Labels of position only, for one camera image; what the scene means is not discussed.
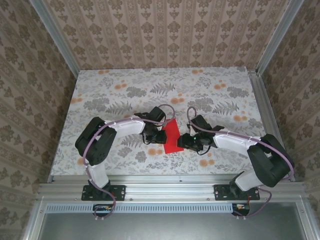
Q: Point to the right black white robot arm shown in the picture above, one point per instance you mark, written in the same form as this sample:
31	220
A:
270	162

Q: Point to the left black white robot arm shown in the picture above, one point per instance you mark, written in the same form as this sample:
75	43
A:
125	127

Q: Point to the grey metal sheet panel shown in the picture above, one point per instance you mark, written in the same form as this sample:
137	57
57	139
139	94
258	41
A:
170	227

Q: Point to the small black connector board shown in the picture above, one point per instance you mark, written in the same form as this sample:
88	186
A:
241	209
102	210

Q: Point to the wide aluminium base rail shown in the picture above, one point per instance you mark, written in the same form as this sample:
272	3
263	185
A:
170	187

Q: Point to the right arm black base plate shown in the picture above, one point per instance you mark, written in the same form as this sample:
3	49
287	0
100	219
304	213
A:
222	192

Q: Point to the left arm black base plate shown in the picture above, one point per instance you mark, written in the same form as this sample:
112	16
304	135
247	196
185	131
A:
117	192

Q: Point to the aluminium side rail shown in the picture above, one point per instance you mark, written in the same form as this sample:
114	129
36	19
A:
270	120

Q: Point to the aluminium frame post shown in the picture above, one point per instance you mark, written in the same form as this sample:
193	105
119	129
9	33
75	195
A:
275	37
57	42

